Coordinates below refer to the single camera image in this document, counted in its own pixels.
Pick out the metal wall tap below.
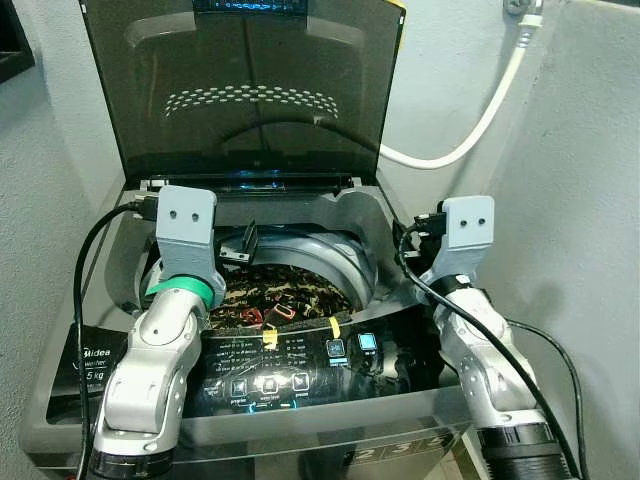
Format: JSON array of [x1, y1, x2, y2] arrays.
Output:
[[503, 0, 546, 21]]

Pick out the black glossy washer control panel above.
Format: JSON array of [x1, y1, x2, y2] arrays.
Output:
[[185, 318, 447, 417]]

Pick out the black window frame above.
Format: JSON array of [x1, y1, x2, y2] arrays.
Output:
[[0, 0, 37, 87]]

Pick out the white water inlet hose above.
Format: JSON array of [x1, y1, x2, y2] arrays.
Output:
[[378, 15, 531, 171]]

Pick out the grey top-load washing machine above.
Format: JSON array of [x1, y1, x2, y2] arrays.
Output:
[[18, 170, 483, 480]]

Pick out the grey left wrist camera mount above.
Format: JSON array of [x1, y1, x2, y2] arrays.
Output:
[[152, 185, 227, 291]]

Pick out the camouflage patterned clothes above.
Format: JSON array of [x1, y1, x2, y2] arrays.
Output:
[[205, 262, 357, 331]]

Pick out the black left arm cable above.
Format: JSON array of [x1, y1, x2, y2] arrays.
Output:
[[74, 200, 159, 480]]

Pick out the dark transparent washer lid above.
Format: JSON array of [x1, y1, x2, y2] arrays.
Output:
[[80, 0, 407, 191]]

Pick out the black Midea label sticker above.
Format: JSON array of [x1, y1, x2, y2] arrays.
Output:
[[52, 325, 133, 409]]

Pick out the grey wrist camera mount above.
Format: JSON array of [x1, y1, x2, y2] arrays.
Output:
[[425, 196, 497, 286], [152, 185, 227, 291]]

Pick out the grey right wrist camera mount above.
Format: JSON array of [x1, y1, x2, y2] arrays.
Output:
[[425, 196, 497, 286]]

